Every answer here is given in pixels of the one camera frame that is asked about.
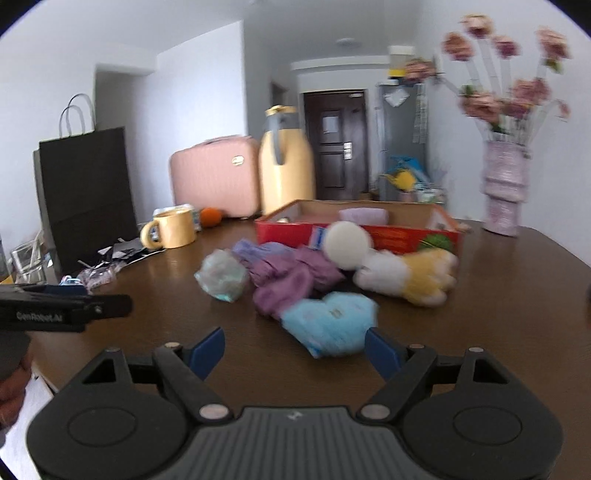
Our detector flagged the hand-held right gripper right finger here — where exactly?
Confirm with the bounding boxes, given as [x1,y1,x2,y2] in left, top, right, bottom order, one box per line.
[360,327,511,423]

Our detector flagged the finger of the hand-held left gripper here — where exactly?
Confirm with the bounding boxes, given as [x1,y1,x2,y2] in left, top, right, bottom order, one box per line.
[0,294,134,334]
[0,283,89,302]

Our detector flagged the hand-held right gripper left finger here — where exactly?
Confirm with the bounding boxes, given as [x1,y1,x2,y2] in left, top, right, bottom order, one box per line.
[81,328,232,425]

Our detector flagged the light blue plush toy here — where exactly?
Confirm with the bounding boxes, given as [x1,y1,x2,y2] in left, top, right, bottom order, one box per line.
[281,292,380,360]

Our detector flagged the pale teal bath puff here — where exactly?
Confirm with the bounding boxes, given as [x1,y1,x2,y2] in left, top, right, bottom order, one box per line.
[194,249,249,304]

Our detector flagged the white yellow plush toy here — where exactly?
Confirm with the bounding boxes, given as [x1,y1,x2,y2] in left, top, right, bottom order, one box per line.
[353,249,459,306]

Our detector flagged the purple ruffled cloth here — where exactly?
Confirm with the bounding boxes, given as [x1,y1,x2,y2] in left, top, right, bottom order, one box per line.
[232,240,345,319]

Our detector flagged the white plush ball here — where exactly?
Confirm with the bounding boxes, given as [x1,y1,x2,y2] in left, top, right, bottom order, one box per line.
[322,222,374,270]

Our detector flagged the red cardboard box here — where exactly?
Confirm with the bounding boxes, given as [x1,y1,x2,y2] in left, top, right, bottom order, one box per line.
[255,199,463,260]

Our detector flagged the purple crumpled wrapper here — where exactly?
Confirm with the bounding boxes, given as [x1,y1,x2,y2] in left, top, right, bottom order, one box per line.
[76,267,117,290]

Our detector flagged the clear glass container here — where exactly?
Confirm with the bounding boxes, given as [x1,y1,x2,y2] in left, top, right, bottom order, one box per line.
[10,239,48,284]

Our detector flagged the black crumpled wrappers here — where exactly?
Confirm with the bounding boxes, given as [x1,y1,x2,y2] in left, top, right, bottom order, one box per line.
[78,237,156,274]

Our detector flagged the black paper bag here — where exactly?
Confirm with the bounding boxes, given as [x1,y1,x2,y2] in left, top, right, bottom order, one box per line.
[39,93,140,278]

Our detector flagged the yellow mug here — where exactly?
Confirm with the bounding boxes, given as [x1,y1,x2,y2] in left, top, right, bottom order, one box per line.
[140,209,198,250]

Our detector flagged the purple fuzzy towel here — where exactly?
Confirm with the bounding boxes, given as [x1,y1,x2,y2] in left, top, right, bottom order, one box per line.
[338,208,390,227]

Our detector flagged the pink suitcase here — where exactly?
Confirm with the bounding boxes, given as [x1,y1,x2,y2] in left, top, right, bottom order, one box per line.
[169,135,261,219]

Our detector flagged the blue yellow toy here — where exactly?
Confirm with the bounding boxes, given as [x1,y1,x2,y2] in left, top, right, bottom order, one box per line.
[381,157,428,193]

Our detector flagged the yellow thermos jug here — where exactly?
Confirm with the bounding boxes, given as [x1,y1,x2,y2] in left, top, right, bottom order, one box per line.
[258,105,317,216]

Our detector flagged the purple glitter vase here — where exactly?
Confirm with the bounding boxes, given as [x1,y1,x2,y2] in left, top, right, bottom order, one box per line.
[481,138,532,237]

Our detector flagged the dark brown door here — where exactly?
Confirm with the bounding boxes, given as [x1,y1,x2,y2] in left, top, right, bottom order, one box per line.
[303,90,370,200]

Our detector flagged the pink artificial flowers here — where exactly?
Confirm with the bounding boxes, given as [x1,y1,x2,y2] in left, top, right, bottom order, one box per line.
[404,14,574,140]

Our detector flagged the yellow white box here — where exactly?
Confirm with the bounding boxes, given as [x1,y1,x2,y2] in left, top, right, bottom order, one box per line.
[388,45,417,79]

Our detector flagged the wire rack with bottles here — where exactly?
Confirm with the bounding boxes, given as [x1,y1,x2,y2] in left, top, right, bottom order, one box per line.
[399,182,447,205]

